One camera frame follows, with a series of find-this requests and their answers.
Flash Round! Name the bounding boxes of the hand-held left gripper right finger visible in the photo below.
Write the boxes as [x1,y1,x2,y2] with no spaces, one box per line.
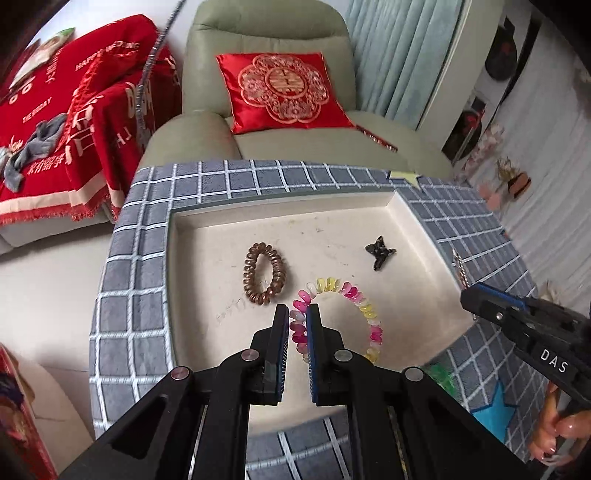
[307,302,550,480]

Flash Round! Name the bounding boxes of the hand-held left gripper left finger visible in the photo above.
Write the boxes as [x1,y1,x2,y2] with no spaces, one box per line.
[60,304,291,480]

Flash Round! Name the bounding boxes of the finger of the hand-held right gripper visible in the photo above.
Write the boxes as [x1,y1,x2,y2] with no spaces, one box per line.
[475,282,539,311]
[460,288,511,325]

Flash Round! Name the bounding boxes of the brown hair tie with rhinestones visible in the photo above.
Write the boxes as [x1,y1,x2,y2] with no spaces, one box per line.
[451,248,468,291]

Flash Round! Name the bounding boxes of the multicolour spiral hair tie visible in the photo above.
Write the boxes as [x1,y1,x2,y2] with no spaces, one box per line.
[288,276,385,370]

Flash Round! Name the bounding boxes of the green translucent bangle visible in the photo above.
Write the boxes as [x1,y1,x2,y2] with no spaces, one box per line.
[424,364,459,398]

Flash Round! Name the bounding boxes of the grey checked tray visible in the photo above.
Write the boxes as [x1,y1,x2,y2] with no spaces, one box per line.
[88,159,539,480]

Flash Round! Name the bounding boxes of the person's right hand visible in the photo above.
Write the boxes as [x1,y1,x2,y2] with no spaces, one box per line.
[529,382,588,465]

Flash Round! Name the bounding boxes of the blue star sticker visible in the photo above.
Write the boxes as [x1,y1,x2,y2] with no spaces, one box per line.
[470,376,519,439]

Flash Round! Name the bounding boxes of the black hair claw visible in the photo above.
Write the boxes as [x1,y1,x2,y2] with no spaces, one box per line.
[365,235,397,271]

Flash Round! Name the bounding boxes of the pink artificial flowers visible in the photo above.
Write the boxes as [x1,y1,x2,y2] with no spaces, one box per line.
[465,122,505,175]

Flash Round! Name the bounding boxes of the yellow star sticker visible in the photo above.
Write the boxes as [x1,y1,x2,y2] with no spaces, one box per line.
[387,170,422,189]

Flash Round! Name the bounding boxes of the red tasselled stick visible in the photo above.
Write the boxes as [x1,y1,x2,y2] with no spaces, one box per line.
[355,124,399,153]

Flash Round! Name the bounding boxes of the red embroidered cushion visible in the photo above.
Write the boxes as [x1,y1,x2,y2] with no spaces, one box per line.
[215,52,357,134]

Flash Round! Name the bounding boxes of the light blue curtain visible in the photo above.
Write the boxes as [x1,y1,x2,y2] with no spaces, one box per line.
[345,0,466,126]

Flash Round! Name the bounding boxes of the green sofa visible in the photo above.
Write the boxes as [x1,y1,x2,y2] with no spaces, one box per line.
[0,203,118,256]

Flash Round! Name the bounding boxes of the red printed box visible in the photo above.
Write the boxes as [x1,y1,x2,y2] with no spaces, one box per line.
[0,344,59,480]

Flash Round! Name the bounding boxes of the red printed blanket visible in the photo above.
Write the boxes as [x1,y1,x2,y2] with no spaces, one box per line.
[0,14,183,226]

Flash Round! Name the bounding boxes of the green armchair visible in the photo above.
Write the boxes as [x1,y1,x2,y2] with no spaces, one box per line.
[139,0,453,174]

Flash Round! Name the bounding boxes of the grey cloth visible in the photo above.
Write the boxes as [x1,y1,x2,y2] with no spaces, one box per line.
[4,114,68,193]

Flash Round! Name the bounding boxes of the white printed cushion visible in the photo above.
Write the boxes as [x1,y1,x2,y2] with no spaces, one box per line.
[9,28,75,93]

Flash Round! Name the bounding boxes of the brown spiral hair tie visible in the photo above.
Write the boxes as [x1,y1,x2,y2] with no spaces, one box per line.
[243,242,287,305]

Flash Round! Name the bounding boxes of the gold wall ornament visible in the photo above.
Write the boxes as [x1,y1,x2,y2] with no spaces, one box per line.
[496,157,533,200]

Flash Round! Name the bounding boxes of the black and red wall poster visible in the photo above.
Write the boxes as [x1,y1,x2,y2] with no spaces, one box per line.
[441,95,488,163]

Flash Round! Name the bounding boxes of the round black wall poster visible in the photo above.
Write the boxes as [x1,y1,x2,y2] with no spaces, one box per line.
[484,16,542,83]

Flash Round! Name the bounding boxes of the silver braided cable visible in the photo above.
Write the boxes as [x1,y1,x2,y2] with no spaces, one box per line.
[135,0,188,149]

